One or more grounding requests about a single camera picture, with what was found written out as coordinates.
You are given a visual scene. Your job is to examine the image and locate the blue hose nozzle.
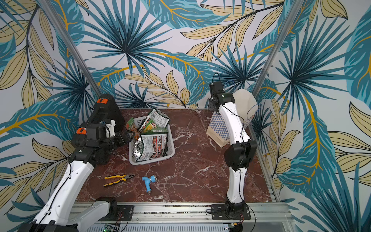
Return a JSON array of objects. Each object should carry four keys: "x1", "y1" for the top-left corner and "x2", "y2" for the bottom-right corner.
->
[{"x1": 142, "y1": 175, "x2": 157, "y2": 195}]

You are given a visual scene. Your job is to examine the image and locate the paper bag blue checkered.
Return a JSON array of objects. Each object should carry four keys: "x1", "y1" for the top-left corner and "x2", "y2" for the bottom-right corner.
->
[{"x1": 206, "y1": 89, "x2": 259, "y2": 147}]

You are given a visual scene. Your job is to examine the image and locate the yellow black pliers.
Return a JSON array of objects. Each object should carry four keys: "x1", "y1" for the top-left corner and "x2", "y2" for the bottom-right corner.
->
[{"x1": 103, "y1": 174, "x2": 135, "y2": 187}]

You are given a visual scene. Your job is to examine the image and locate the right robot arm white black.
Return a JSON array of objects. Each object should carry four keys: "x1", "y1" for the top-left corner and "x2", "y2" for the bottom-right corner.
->
[{"x1": 209, "y1": 81, "x2": 258, "y2": 218}]

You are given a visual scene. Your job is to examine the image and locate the aluminium front rail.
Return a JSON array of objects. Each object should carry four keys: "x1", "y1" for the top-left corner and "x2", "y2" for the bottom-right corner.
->
[{"x1": 69, "y1": 203, "x2": 296, "y2": 232}]

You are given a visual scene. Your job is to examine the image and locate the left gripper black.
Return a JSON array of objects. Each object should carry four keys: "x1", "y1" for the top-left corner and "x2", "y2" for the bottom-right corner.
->
[{"x1": 100, "y1": 128, "x2": 135, "y2": 153}]

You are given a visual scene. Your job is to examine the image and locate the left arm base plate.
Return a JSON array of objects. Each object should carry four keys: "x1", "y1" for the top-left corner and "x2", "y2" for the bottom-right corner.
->
[{"x1": 98, "y1": 205, "x2": 134, "y2": 222}]

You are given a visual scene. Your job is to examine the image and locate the large silver red sauce packet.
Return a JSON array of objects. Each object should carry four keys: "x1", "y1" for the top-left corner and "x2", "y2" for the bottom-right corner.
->
[{"x1": 133, "y1": 128, "x2": 168, "y2": 162}]

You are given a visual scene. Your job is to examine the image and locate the left corner aluminium post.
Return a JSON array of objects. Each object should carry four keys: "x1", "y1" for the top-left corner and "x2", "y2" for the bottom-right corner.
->
[{"x1": 38, "y1": 0, "x2": 101, "y2": 97}]

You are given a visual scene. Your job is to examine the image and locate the green white barcode packet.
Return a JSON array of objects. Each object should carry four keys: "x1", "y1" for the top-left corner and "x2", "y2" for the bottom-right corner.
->
[{"x1": 138, "y1": 108, "x2": 170, "y2": 132}]

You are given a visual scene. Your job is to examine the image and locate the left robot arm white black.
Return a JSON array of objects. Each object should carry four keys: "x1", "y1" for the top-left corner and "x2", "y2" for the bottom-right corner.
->
[{"x1": 18, "y1": 119, "x2": 135, "y2": 232}]

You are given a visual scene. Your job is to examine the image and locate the green yellow corn soup packet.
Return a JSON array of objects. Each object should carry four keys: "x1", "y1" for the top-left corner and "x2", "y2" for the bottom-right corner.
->
[{"x1": 142, "y1": 121, "x2": 157, "y2": 133}]

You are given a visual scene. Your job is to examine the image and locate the white perforated plastic basket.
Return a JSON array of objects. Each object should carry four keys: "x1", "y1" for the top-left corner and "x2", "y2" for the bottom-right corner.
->
[{"x1": 126, "y1": 114, "x2": 175, "y2": 165}]

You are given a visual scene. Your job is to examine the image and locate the green orange soup packet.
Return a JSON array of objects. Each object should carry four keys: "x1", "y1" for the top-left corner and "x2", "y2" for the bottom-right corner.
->
[{"x1": 126, "y1": 118, "x2": 140, "y2": 141}]

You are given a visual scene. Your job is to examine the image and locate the black tool case orange latches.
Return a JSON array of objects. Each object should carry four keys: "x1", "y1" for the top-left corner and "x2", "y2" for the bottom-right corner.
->
[{"x1": 69, "y1": 94, "x2": 125, "y2": 167}]

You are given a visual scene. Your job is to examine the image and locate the right corner aluminium post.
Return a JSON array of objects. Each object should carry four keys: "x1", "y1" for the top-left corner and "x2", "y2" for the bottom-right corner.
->
[{"x1": 252, "y1": 0, "x2": 304, "y2": 97}]

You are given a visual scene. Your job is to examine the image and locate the corner aluminium post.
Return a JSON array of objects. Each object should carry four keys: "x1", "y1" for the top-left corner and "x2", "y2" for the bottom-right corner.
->
[
  {"x1": 252, "y1": 0, "x2": 304, "y2": 97},
  {"x1": 38, "y1": 0, "x2": 101, "y2": 97}
]

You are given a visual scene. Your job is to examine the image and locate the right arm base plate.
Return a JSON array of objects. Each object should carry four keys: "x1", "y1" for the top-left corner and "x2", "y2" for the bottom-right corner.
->
[{"x1": 207, "y1": 204, "x2": 251, "y2": 221}]

